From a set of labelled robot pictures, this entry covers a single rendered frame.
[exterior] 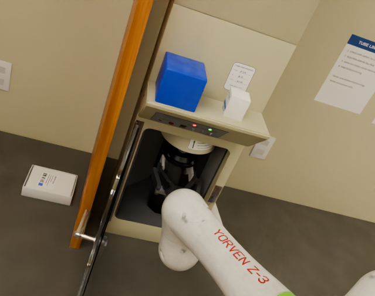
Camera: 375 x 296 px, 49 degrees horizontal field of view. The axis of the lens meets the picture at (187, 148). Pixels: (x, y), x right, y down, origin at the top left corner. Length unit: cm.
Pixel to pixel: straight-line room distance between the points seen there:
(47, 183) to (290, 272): 91
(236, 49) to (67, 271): 78
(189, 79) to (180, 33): 13
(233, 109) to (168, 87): 18
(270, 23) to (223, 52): 13
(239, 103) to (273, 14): 22
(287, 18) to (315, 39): 54
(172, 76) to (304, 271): 98
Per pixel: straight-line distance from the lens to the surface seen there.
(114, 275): 131
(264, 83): 110
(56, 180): 149
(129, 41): 94
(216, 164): 128
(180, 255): 103
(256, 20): 103
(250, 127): 105
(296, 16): 106
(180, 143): 120
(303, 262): 169
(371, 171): 200
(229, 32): 103
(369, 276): 82
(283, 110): 167
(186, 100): 98
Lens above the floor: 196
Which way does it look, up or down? 32 degrees down
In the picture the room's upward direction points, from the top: 23 degrees clockwise
